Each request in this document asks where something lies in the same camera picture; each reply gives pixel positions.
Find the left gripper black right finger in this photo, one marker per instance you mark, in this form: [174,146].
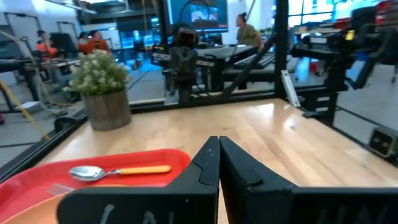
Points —
[295,205]

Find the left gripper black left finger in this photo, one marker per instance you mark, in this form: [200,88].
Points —
[140,205]

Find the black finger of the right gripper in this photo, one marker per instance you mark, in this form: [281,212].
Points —
[161,56]
[206,63]

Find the orange round plate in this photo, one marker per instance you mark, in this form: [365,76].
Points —
[37,208]

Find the black background robot arm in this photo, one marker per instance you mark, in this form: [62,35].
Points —
[335,43]

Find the red plastic serving tray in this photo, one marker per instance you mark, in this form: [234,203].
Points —
[31,183]

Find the black background table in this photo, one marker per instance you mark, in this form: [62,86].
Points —
[224,51]

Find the person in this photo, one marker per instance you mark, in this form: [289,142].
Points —
[248,34]
[94,43]
[45,46]

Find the potted plant slatted planter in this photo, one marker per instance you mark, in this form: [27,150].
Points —
[107,109]

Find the black perforated metal base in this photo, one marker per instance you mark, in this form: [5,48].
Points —
[66,123]

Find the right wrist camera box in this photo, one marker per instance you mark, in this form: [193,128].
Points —
[187,36]

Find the large wall display screen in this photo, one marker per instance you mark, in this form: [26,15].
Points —
[214,18]

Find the white flat bracket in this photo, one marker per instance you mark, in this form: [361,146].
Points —
[290,90]

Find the small black table camera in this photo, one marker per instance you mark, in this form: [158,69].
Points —
[382,142]

